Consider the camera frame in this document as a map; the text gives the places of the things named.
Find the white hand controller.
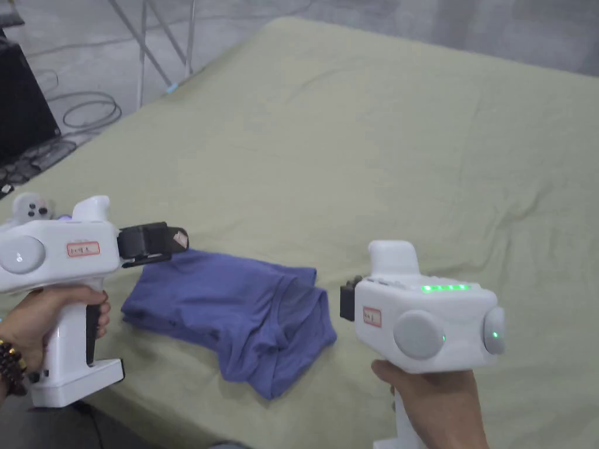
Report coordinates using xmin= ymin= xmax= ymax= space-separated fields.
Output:
xmin=11 ymin=192 xmax=58 ymax=225

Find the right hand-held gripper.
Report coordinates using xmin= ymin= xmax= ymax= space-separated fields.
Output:
xmin=339 ymin=240 xmax=507 ymax=449

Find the grey metal stand frame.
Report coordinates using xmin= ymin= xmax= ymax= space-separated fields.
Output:
xmin=106 ymin=0 xmax=196 ymax=109

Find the person's right hand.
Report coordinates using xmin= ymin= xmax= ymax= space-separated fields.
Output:
xmin=371 ymin=360 xmax=490 ymax=449

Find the black box case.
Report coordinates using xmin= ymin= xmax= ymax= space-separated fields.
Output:
xmin=0 ymin=36 xmax=63 ymax=165

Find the person's left hand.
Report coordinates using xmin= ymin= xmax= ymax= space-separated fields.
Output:
xmin=0 ymin=285 xmax=112 ymax=376

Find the bed with pale green sheet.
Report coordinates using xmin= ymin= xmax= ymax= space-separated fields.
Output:
xmin=0 ymin=18 xmax=599 ymax=449

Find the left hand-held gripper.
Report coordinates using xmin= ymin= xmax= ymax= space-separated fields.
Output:
xmin=0 ymin=195 xmax=190 ymax=409

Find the blue shirt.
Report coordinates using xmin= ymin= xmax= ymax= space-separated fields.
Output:
xmin=121 ymin=248 xmax=338 ymax=401

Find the grey coiled cable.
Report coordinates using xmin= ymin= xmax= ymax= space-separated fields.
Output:
xmin=62 ymin=91 xmax=123 ymax=130

